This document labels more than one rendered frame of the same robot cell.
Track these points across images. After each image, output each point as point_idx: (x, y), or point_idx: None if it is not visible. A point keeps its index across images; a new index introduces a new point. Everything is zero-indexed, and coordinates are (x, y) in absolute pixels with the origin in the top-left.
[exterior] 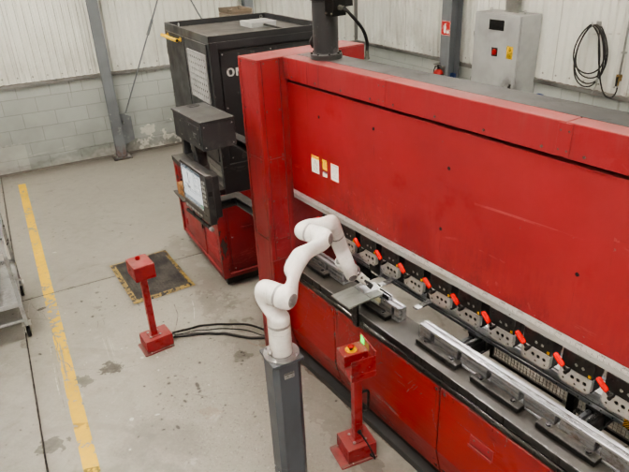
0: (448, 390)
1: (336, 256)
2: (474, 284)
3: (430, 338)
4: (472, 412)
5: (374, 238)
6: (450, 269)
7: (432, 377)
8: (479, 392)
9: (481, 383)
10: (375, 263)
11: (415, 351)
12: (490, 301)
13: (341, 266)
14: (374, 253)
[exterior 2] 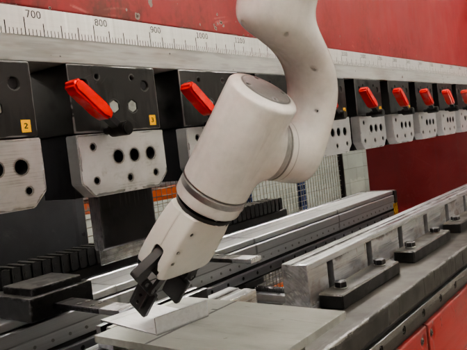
0: (433, 308)
1: (316, 30)
2: (366, 50)
3: (328, 282)
4: (456, 299)
5: (143, 51)
6: (336, 39)
7: (415, 320)
8: (438, 255)
9: (422, 245)
10: (166, 167)
11: (381, 304)
12: (385, 69)
13: (336, 78)
14: (155, 121)
